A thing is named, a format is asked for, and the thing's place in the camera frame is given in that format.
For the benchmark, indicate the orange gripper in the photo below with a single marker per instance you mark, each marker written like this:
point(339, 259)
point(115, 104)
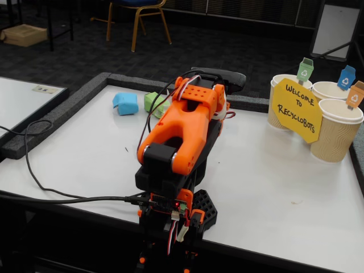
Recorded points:
point(214, 133)

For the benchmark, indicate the ribbed brown paper cup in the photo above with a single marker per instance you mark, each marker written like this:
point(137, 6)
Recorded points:
point(332, 142)
point(327, 89)
point(274, 116)

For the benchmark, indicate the small paper label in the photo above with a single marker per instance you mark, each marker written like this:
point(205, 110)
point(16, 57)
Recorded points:
point(44, 89)

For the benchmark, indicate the orange and black robot arm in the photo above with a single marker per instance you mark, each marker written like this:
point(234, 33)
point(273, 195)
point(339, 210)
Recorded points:
point(176, 125)

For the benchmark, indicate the blue recycling bin tag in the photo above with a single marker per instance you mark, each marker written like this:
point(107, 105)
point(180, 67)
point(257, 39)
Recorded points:
point(346, 79)

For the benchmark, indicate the gold frame blue chair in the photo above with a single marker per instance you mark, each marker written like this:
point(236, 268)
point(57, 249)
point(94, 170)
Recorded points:
point(136, 2)

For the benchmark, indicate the black metal table frame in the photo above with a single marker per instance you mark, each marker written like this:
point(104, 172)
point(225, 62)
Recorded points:
point(51, 34)

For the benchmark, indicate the orange controller board mount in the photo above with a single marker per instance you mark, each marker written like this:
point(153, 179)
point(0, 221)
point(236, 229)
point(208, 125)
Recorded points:
point(185, 196)

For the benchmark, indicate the yellow welcome paper sign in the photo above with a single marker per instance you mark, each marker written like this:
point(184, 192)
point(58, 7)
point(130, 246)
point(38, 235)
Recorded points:
point(295, 111)

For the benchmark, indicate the black robot base clamp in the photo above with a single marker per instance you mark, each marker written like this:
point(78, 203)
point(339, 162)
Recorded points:
point(206, 206)

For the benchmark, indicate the green recycling bin tag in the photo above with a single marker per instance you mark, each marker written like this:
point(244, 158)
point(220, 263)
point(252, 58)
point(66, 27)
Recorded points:
point(305, 71)

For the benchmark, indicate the white side table black edge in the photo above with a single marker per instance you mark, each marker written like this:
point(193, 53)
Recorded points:
point(22, 102)

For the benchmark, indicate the short dark grey foam strip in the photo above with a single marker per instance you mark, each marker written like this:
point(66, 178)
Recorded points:
point(250, 103)

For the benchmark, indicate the brown cardboard box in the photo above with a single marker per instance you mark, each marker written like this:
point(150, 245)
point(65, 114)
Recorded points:
point(24, 35)

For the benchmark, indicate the white panel black frame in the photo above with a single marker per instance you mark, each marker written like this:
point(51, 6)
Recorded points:
point(332, 31)

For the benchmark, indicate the orange recycling bin tag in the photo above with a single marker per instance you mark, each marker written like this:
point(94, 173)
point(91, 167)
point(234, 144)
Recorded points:
point(356, 95)

